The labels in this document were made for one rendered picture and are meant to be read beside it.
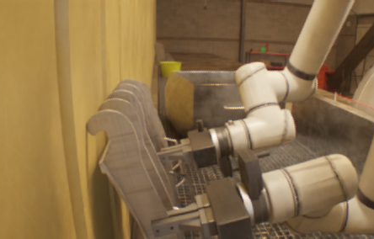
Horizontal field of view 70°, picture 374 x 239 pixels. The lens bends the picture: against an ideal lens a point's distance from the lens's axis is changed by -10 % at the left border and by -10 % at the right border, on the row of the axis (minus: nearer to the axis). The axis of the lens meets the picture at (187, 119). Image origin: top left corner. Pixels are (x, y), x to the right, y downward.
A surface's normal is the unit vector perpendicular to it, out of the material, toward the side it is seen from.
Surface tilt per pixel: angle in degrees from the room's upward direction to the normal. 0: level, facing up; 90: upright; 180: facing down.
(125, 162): 90
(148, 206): 90
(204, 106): 90
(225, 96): 88
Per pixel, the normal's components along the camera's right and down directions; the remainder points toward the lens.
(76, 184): 0.41, 0.25
